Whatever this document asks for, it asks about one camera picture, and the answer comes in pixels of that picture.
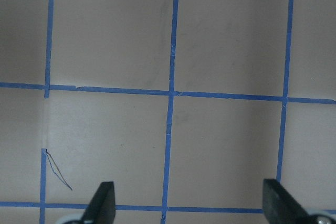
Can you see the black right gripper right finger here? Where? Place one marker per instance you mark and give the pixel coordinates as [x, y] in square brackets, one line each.
[279, 206]

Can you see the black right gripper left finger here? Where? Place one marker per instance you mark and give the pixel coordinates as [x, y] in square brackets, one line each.
[101, 208]

